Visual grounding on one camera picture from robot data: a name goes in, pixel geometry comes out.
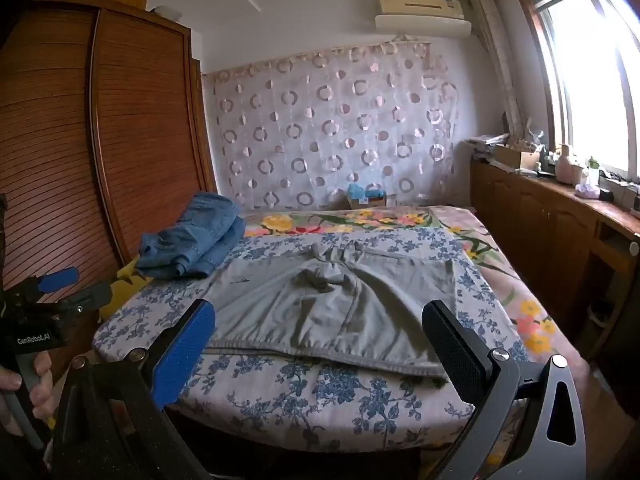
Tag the circle-patterned sheer curtain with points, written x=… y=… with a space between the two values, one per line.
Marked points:
x=325 y=125

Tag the pale window curtain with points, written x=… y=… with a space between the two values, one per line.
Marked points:
x=495 y=50

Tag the person's left hand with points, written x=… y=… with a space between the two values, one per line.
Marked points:
x=44 y=395

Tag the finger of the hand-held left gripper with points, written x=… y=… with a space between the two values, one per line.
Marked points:
x=59 y=280
x=95 y=294

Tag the pink bottle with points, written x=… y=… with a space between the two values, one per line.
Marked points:
x=565 y=167

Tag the small black box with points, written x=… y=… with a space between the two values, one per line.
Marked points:
x=607 y=195

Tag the yellow plush toy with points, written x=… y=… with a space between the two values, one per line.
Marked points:
x=127 y=277

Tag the grey pants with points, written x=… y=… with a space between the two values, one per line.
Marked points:
x=325 y=310

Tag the blue floral bedsheet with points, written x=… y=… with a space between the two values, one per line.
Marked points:
x=300 y=395

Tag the open cardboard box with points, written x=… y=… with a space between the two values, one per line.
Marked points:
x=520 y=159

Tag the clear plastic bag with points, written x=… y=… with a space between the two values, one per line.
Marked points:
x=535 y=140

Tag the white storage box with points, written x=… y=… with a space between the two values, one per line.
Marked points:
x=167 y=12

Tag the green-capped bottle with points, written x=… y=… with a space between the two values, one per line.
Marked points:
x=592 y=175

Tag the pink tissue pack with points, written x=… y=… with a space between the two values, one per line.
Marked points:
x=586 y=190

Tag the white air deflector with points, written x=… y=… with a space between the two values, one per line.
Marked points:
x=425 y=25

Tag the stack of papers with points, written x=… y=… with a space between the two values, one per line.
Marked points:
x=487 y=141

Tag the wooden low cabinet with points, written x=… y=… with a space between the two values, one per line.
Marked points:
x=540 y=230

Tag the wooden-framed window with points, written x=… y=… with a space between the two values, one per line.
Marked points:
x=590 y=85

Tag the wooden slatted wardrobe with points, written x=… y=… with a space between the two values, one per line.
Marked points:
x=100 y=135

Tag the beige air conditioner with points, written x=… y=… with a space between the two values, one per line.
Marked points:
x=420 y=4

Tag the blue denim jeans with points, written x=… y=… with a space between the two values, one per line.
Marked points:
x=200 y=240

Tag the small cardboard box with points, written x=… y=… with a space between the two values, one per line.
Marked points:
x=372 y=201

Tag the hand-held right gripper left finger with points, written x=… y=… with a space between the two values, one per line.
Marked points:
x=185 y=355

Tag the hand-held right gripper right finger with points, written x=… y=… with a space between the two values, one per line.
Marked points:
x=450 y=355

